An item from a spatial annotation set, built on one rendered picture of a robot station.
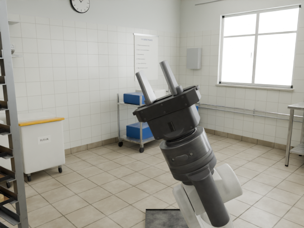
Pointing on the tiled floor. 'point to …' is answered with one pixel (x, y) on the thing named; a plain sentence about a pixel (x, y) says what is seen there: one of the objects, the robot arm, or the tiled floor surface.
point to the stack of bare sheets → (164, 218)
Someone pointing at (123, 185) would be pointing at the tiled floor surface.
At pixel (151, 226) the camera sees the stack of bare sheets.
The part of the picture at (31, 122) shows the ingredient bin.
